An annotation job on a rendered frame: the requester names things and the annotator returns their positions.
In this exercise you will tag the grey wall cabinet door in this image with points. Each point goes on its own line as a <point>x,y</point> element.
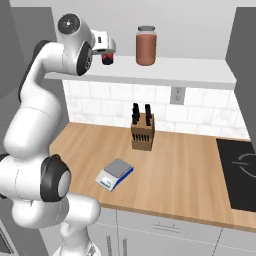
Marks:
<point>241,76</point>
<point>20,40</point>

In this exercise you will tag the white wall cabinet shelf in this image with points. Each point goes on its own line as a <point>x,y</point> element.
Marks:
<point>173,73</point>

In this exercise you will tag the grey base cupboard door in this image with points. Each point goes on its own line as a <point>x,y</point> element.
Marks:
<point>103,230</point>
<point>166,246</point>

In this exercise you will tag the white blue digital scale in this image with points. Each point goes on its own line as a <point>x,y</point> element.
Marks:
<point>115,173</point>

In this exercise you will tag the wooden knife block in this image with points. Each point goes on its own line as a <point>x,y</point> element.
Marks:
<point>143,135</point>

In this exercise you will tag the large brown glass jar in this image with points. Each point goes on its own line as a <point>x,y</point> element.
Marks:
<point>146,46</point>

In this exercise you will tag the grey drawer front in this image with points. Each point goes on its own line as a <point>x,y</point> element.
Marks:
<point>196,225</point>
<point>238,243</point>

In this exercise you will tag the small dark red jam jar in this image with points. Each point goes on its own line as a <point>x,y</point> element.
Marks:
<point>107,60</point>

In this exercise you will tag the grey wall outlet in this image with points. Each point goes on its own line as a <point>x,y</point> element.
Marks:
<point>177,95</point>

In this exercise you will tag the black hob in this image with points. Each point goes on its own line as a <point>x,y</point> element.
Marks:
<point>238,173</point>

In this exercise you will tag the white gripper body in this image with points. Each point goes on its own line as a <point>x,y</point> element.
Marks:
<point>112,45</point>

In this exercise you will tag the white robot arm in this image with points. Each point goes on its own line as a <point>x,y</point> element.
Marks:
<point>33,133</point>

